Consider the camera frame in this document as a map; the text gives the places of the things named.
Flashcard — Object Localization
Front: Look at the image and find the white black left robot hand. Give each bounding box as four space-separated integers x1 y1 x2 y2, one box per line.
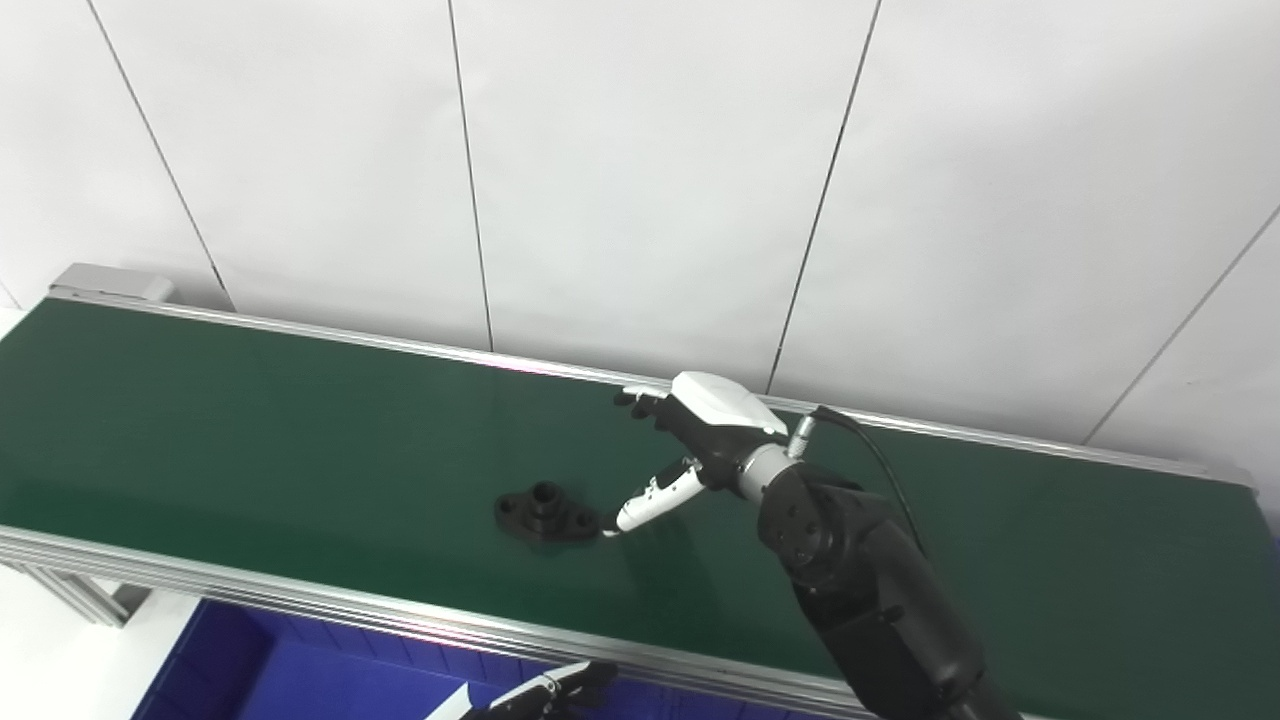
425 660 619 720

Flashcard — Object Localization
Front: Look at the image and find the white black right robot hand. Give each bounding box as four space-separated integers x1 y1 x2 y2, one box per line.
603 372 791 538

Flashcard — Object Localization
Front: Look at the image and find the black flanged machine part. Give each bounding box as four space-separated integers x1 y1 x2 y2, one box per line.
494 481 601 544

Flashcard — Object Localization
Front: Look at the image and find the green conveyor belt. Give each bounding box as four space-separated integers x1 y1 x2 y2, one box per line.
0 285 1280 720
0 298 1280 720

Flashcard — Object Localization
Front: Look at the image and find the blue plastic bin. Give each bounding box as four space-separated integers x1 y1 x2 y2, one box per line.
130 598 601 720

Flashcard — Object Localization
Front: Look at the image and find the aluminium conveyor support leg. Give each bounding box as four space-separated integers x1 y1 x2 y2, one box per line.
0 560 151 629

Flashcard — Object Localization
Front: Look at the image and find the grey conveyor end housing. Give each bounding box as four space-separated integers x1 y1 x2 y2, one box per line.
48 263 176 303

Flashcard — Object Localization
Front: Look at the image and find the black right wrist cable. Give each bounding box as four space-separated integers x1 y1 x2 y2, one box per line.
790 405 926 556

